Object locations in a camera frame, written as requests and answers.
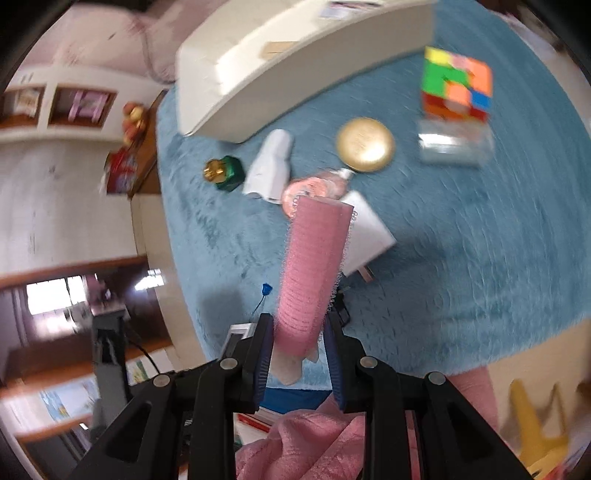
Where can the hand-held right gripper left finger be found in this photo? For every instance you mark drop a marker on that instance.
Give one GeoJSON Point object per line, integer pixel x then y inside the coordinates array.
{"type": "Point", "coordinates": [261, 364]}

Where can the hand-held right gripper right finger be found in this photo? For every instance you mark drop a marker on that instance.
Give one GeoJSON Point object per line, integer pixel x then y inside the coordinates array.
{"type": "Point", "coordinates": [335, 369]}

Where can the white device with dark screen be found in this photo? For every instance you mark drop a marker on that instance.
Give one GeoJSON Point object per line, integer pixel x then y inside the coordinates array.
{"type": "Point", "coordinates": [240, 333]}

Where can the pink hair roller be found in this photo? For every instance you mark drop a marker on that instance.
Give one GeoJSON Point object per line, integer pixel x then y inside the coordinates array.
{"type": "Point", "coordinates": [309, 277]}

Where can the round pink bottle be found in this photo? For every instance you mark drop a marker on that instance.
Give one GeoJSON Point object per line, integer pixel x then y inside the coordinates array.
{"type": "Point", "coordinates": [304, 187]}

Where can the green perfume bottle gold cap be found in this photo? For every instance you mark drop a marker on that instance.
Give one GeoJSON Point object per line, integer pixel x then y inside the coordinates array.
{"type": "Point", "coordinates": [228, 173]}

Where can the clear plastic box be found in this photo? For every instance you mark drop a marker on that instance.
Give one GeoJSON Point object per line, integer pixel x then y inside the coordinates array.
{"type": "Point", "coordinates": [455, 145]}

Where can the white plastic storage bin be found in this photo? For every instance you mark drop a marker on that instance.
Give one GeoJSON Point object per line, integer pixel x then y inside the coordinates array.
{"type": "Point", "coordinates": [221, 69]}

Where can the multicoloured puzzle cube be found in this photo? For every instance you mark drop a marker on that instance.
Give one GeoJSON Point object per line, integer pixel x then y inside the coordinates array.
{"type": "Point", "coordinates": [455, 85]}

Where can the small blue tag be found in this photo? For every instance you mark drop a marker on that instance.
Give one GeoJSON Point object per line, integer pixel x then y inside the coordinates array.
{"type": "Point", "coordinates": [265, 290]}

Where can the pink cloth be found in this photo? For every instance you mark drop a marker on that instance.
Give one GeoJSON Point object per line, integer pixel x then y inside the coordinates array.
{"type": "Point", "coordinates": [304, 443]}

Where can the black stand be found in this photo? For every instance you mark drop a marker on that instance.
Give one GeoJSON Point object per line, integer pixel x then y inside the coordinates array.
{"type": "Point", "coordinates": [111, 369]}

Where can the blue plush mat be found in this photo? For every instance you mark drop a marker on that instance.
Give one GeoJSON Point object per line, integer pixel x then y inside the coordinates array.
{"type": "Point", "coordinates": [461, 277]}

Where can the white rabbit-shaped plastic piece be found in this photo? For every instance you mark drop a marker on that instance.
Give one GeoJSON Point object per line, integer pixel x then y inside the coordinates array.
{"type": "Point", "coordinates": [270, 170]}

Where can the yellow plastic stool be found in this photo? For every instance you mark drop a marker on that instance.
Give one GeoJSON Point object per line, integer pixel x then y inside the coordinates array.
{"type": "Point", "coordinates": [535, 434]}

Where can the round gold compact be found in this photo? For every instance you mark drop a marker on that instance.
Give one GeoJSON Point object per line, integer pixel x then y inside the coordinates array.
{"type": "Point", "coordinates": [365, 144]}

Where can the red patterned box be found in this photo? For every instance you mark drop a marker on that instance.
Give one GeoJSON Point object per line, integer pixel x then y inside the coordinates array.
{"type": "Point", "coordinates": [121, 170]}

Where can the wooden side cabinet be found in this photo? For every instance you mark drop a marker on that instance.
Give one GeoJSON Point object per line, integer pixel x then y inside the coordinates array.
{"type": "Point", "coordinates": [150, 152]}

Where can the bowl of fruit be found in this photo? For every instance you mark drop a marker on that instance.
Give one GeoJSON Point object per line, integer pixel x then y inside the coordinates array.
{"type": "Point", "coordinates": [134, 121]}

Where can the pink dumbbell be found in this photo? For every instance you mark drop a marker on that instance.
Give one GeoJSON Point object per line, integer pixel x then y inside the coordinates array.
{"type": "Point", "coordinates": [78, 106]}
{"type": "Point", "coordinates": [98, 106]}

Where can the picture book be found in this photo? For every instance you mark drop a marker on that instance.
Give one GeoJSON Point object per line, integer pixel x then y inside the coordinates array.
{"type": "Point", "coordinates": [27, 102]}

